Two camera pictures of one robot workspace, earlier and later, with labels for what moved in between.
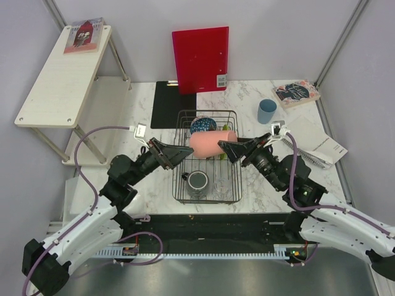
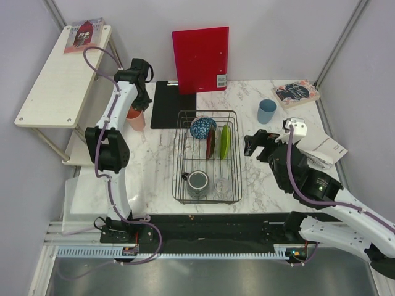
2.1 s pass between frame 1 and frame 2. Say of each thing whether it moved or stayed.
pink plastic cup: moved
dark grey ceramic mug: stayed
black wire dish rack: stayed
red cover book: stayed
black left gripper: moved
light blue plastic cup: stayed
